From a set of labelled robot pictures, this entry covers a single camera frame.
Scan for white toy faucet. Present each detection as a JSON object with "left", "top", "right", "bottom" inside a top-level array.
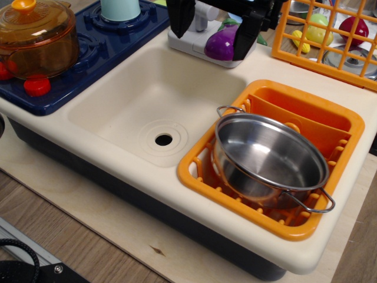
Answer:
[{"left": 168, "top": 1, "right": 257, "bottom": 68}]

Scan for black mount plate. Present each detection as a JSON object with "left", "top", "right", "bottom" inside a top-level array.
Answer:
[{"left": 1, "top": 261, "right": 88, "bottom": 282}]

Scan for orange grid basket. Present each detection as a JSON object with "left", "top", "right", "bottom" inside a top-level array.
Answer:
[{"left": 272, "top": 1, "right": 376, "bottom": 91}]

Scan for red toy fruit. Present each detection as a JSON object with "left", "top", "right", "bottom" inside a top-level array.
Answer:
[{"left": 339, "top": 17, "right": 369, "bottom": 46}]

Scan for yellow toy corn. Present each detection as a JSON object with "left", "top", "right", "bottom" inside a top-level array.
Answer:
[{"left": 292, "top": 29, "right": 310, "bottom": 54}]

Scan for red stove knob at edge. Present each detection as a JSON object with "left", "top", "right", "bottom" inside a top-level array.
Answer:
[{"left": 0, "top": 62, "right": 14, "bottom": 81}]

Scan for stainless steel pan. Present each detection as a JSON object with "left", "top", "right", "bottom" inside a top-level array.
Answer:
[{"left": 211, "top": 106, "right": 336, "bottom": 213}]

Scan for purple toy eggplant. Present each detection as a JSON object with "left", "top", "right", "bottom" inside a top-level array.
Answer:
[{"left": 204, "top": 18, "right": 240, "bottom": 61}]

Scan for light teal cup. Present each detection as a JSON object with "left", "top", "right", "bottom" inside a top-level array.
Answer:
[{"left": 100, "top": 0, "right": 141, "bottom": 22}]

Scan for light plywood base board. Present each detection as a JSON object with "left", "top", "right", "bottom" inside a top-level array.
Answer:
[{"left": 0, "top": 138, "right": 377, "bottom": 283}]

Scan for steel pot lid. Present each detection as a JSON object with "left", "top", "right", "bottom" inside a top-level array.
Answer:
[{"left": 322, "top": 46, "right": 376, "bottom": 81}]

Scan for black braided cable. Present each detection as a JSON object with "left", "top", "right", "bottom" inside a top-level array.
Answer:
[{"left": 0, "top": 238, "right": 41, "bottom": 283}]

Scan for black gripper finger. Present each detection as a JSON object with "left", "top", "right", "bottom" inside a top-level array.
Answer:
[
  {"left": 166, "top": 0, "right": 196, "bottom": 38},
  {"left": 233, "top": 12, "right": 264, "bottom": 61}
]

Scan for amber glass pot with lid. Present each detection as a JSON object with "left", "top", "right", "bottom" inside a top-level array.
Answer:
[{"left": 1, "top": 1, "right": 80, "bottom": 80}]

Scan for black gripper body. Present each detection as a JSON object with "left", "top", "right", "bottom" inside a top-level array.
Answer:
[{"left": 202, "top": 0, "right": 286, "bottom": 31}]

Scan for aluminium rail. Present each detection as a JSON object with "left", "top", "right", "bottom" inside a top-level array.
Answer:
[{"left": 0, "top": 216, "right": 62, "bottom": 268}]

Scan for blue toy stove top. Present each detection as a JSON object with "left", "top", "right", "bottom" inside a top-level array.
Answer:
[{"left": 1, "top": 1, "right": 170, "bottom": 116}]

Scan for green yellow toy pear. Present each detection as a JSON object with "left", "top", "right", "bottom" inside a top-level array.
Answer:
[{"left": 306, "top": 14, "right": 329, "bottom": 44}]

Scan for cream toy sink unit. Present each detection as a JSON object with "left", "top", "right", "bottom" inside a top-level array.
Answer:
[{"left": 1, "top": 32, "right": 376, "bottom": 275}]

